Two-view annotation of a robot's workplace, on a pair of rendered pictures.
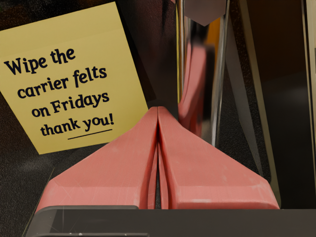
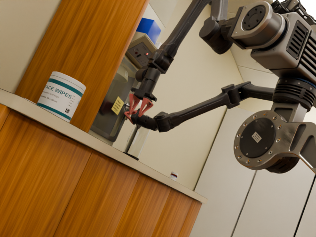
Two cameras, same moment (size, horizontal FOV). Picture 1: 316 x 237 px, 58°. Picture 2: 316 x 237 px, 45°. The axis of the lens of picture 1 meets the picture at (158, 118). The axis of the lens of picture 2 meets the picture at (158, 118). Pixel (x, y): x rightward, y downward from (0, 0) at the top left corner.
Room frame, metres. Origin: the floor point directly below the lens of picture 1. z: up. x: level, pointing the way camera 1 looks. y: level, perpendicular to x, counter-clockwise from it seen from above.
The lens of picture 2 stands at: (-0.53, 1.90, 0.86)
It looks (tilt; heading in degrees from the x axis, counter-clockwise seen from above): 10 degrees up; 284
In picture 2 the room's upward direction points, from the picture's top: 24 degrees clockwise
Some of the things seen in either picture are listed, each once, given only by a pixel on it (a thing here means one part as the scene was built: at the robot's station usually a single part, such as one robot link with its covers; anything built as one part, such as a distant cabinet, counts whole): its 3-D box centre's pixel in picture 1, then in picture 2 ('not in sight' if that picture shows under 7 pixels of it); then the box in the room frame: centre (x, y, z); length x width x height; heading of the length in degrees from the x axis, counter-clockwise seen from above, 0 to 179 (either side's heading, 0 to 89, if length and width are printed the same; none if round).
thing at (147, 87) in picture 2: not in sight; (146, 89); (-0.08, 0.43, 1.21); 0.10 x 0.07 x 0.07; 166
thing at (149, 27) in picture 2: not in sight; (146, 31); (0.13, 0.16, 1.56); 0.10 x 0.10 x 0.09; 76
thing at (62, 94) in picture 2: not in sight; (60, 98); (0.13, 0.66, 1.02); 0.13 x 0.13 x 0.15
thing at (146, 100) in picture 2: not in sight; (141, 105); (-0.08, 0.43, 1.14); 0.07 x 0.07 x 0.09; 76
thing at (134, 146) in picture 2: not in sight; (137, 140); (0.03, -0.17, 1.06); 0.11 x 0.11 x 0.21
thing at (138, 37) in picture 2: not in sight; (145, 55); (0.11, 0.08, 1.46); 0.32 x 0.12 x 0.10; 76
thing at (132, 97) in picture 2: not in sight; (137, 104); (-0.07, 0.42, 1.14); 0.07 x 0.07 x 0.09; 76
